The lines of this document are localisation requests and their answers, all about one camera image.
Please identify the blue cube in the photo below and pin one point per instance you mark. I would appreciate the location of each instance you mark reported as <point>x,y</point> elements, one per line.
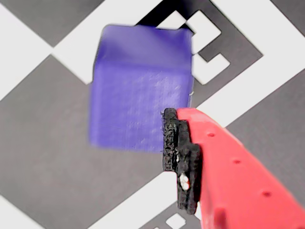
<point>138,95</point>

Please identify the black white marker checkerboard mat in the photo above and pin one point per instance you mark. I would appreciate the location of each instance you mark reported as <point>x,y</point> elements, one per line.
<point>47,167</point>

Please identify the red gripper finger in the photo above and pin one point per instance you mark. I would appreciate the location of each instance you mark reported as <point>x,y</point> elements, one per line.
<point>233,186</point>

